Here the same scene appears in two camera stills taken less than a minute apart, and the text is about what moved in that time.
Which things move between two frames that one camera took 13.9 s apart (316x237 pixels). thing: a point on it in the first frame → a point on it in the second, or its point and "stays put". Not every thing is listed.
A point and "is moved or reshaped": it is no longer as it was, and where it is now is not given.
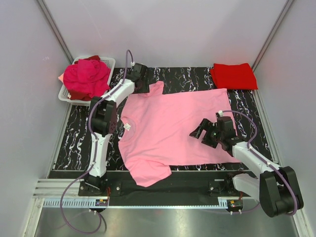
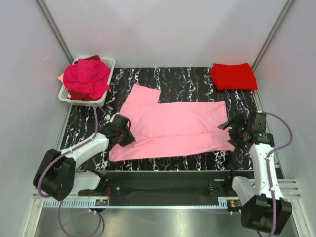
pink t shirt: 155,128 is moved or reshaped
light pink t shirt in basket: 61,77 stays put
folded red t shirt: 234,76 stays put
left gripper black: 145,89 → 130,139
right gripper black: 206,124 → 238,121
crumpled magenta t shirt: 91,77 stays put
